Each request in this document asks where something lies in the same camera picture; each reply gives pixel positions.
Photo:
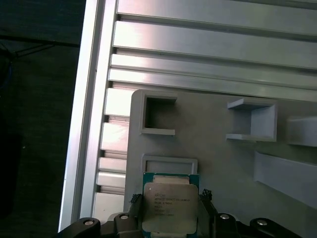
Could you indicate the silver topped CPU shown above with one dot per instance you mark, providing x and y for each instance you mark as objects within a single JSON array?
[{"x": 171, "y": 205}]

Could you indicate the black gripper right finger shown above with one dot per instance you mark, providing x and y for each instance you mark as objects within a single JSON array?
[{"x": 223, "y": 228}]

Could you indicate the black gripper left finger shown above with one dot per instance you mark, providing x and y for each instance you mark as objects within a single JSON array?
[{"x": 123, "y": 228}]

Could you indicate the grey parts rack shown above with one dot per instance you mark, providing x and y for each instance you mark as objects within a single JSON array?
[{"x": 210, "y": 153}]

